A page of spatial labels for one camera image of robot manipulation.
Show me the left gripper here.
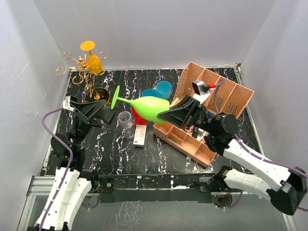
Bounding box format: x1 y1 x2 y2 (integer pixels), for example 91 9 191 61
70 99 118 148

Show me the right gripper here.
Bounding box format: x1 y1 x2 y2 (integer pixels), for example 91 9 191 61
157 95 215 134

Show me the clear wine glass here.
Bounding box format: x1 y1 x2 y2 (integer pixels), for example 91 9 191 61
118 111 135 139

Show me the blue wine glass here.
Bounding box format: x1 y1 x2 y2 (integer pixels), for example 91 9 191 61
141 89 158 97
156 81 172 100

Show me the green wine glass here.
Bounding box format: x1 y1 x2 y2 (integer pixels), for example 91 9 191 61
111 86 170 124

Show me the red wine glass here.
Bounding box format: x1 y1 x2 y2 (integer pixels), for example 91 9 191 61
131 106 148 125

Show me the orange wine glass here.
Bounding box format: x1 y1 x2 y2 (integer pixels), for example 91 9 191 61
80 40 103 75

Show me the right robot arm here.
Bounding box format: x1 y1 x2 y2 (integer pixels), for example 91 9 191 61
158 96 308 215

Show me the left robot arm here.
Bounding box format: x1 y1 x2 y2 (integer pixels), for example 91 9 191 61
27 96 115 231

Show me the yellow spiral notebook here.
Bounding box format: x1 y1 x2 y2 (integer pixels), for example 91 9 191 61
170 98 180 107

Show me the pink desk organizer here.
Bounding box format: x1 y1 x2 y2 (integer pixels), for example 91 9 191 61
154 62 254 167

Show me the white small box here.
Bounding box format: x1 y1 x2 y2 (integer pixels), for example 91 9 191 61
133 125 147 148

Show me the black front base bar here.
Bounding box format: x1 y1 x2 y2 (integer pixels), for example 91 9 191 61
77 168 244 205

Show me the gold wire glass rack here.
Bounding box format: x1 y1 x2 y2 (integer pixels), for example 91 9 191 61
56 51 109 101

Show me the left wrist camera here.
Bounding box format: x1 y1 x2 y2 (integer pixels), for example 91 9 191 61
63 96 74 111

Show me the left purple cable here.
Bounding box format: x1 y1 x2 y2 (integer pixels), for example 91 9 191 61
36 108 74 229

